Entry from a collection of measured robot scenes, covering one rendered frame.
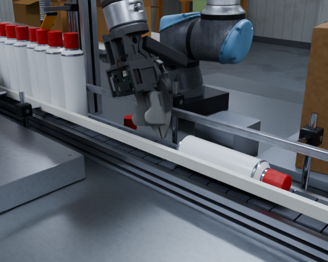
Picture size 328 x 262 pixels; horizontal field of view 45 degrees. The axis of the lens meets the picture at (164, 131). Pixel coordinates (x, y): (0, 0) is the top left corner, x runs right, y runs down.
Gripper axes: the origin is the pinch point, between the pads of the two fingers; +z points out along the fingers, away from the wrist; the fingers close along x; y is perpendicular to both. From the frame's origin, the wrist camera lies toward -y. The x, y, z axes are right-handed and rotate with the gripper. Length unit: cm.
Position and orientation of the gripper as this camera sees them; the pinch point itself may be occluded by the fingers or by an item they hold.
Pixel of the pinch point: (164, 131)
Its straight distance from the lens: 75.7
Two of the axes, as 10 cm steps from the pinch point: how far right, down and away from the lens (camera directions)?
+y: -6.9, 2.6, -6.8
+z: 2.5, 9.6, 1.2
